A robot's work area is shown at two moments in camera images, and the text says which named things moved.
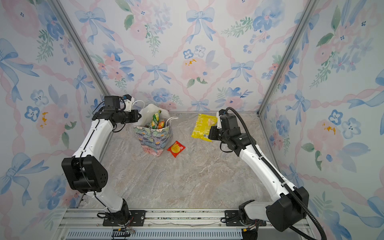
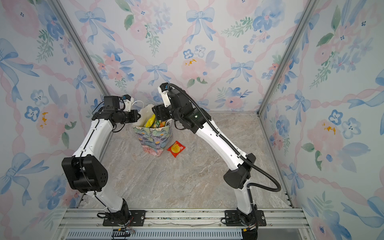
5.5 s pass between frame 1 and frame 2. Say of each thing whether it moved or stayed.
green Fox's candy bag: stayed
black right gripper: moved
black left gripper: stayed
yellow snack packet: moved
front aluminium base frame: stayed
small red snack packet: stayed
